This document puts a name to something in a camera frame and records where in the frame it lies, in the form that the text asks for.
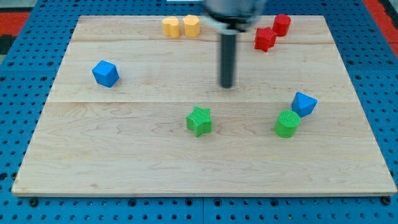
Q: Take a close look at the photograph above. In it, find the grey robot arm end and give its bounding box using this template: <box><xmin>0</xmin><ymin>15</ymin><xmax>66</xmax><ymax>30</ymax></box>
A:
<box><xmin>202</xmin><ymin>0</ymin><xmax>267</xmax><ymax>35</ymax></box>

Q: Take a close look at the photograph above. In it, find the blue triangle block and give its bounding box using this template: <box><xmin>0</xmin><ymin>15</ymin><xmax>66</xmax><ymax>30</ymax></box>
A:
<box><xmin>291</xmin><ymin>92</ymin><xmax>318</xmax><ymax>118</ymax></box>

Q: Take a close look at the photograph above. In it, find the green star block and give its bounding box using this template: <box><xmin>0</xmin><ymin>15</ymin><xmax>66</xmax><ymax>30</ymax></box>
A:
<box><xmin>186</xmin><ymin>106</ymin><xmax>212</xmax><ymax>137</ymax></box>

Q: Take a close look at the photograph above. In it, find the wooden board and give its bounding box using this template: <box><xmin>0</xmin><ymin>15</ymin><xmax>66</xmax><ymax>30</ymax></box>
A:
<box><xmin>12</xmin><ymin>16</ymin><xmax>397</xmax><ymax>197</ymax></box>

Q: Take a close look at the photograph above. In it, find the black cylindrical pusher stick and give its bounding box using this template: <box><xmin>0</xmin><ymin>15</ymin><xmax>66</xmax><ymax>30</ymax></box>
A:
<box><xmin>220</xmin><ymin>34</ymin><xmax>236</xmax><ymax>88</ymax></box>

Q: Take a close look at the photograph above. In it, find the green cylinder block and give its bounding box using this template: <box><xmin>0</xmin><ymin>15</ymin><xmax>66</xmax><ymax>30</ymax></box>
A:
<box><xmin>274</xmin><ymin>110</ymin><xmax>301</xmax><ymax>138</ymax></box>

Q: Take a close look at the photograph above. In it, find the yellow hexagon block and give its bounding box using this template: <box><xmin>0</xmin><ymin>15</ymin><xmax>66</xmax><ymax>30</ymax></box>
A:
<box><xmin>183</xmin><ymin>15</ymin><xmax>200</xmax><ymax>37</ymax></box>

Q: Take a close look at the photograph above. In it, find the yellow heart block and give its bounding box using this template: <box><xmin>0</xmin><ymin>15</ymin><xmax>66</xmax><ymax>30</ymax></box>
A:
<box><xmin>162</xmin><ymin>16</ymin><xmax>180</xmax><ymax>38</ymax></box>

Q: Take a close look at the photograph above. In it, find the red star block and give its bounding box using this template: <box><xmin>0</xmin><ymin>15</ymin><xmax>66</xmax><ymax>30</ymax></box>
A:
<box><xmin>254</xmin><ymin>27</ymin><xmax>277</xmax><ymax>52</ymax></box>

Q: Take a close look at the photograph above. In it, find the blue cube block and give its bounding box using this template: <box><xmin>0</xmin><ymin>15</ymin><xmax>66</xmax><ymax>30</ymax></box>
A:
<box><xmin>91</xmin><ymin>60</ymin><xmax>119</xmax><ymax>88</ymax></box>

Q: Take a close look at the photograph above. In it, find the red cylinder block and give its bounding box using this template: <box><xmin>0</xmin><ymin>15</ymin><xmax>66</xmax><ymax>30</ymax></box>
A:
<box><xmin>272</xmin><ymin>14</ymin><xmax>291</xmax><ymax>37</ymax></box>

